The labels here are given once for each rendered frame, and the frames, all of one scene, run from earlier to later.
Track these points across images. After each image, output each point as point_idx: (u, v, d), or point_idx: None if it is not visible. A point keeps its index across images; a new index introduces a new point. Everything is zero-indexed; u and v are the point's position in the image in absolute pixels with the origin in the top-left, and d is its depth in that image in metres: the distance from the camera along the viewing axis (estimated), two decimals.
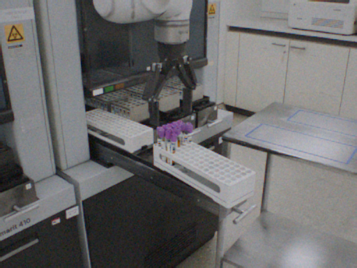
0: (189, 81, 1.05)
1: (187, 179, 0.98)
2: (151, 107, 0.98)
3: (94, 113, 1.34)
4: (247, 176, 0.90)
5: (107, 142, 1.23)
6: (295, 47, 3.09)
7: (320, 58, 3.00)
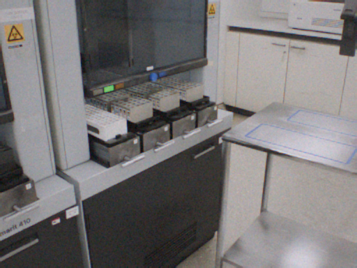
0: None
1: None
2: (351, 28, 0.68)
3: None
4: (118, 121, 1.27)
5: None
6: (295, 47, 3.09)
7: (320, 58, 3.00)
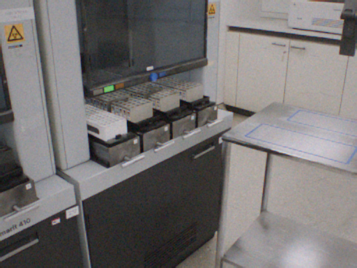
0: None
1: None
2: (351, 28, 0.68)
3: None
4: (118, 121, 1.27)
5: None
6: (295, 47, 3.09)
7: (320, 58, 3.00)
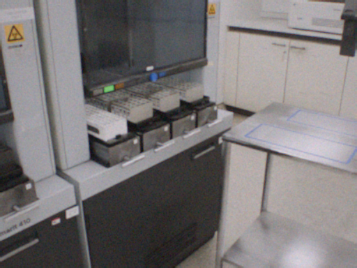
0: None
1: None
2: (351, 29, 0.68)
3: None
4: (118, 121, 1.27)
5: None
6: (295, 47, 3.09)
7: (320, 58, 3.00)
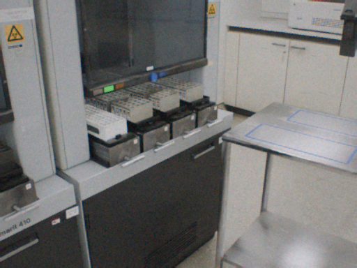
0: None
1: None
2: (351, 29, 0.68)
3: None
4: (118, 121, 1.27)
5: None
6: (295, 47, 3.09)
7: (320, 58, 3.00)
